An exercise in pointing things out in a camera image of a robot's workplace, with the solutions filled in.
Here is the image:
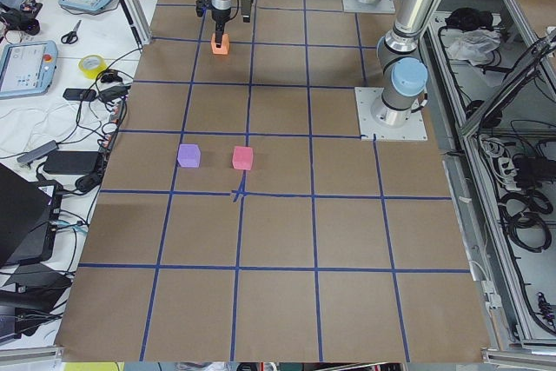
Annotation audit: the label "black power adapter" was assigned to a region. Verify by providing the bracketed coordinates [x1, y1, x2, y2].
[43, 150, 99, 175]

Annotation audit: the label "yellow tape roll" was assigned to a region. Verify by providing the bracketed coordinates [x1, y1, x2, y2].
[78, 54, 108, 80]

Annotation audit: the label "black scissors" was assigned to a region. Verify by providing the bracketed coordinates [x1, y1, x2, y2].
[60, 20, 82, 45]

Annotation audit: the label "teach pendant near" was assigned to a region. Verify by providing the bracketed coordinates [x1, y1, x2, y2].
[1, 41, 58, 99]

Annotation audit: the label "pink foam block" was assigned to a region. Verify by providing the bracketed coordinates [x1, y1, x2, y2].
[232, 146, 254, 170]

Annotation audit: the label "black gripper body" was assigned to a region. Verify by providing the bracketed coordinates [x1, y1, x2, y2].
[195, 0, 230, 33]

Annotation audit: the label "purple foam block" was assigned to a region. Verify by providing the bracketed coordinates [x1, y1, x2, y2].
[177, 143, 202, 169]

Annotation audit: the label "orange foam block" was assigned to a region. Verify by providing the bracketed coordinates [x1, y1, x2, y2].
[211, 34, 230, 55]

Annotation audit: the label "black laptop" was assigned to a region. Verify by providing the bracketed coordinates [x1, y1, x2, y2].
[1, 165, 62, 267]

